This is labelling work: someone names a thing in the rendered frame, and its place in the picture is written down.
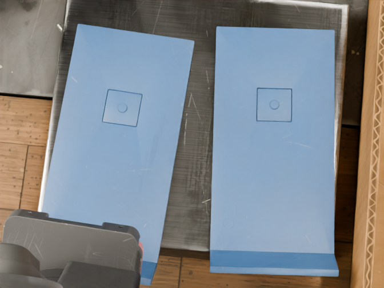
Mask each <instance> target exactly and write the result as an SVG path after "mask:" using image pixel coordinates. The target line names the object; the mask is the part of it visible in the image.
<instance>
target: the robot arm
mask: <svg viewBox="0 0 384 288"><path fill-rule="evenodd" d="M139 239H140V234H139V231H138V230H137V229H136V228H134V227H132V226H128V225H120V224H116V223H109V222H103V224H102V226H100V225H94V224H89V223H82V222H75V221H68V220H64V219H56V218H49V214H48V213H44V212H40V211H32V210H25V209H16V210H14V211H13V212H12V213H11V214H10V215H9V217H8V218H7V220H6V221H5V223H4V227H3V236H2V243H1V242H0V288H139V286H140V281H141V267H142V260H143V245H142V242H140V241H139Z"/></svg>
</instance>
